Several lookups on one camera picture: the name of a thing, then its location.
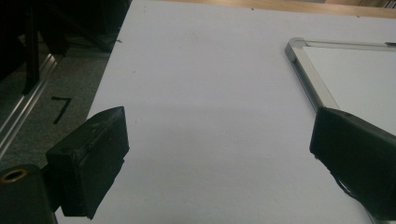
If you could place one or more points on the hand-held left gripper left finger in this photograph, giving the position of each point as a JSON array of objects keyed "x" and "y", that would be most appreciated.
[{"x": 93, "y": 155}]

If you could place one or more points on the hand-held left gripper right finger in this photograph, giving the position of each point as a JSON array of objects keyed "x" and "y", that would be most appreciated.
[{"x": 358, "y": 155}]

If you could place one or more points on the whiteboard with aluminium frame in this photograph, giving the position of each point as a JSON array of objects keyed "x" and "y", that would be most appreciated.
[{"x": 358, "y": 81}]

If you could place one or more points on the wooden table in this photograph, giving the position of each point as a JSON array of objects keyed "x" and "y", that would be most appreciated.
[{"x": 295, "y": 6}]

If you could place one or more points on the aluminium floor rail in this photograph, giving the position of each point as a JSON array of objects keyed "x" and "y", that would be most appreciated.
[{"x": 21, "y": 105}]

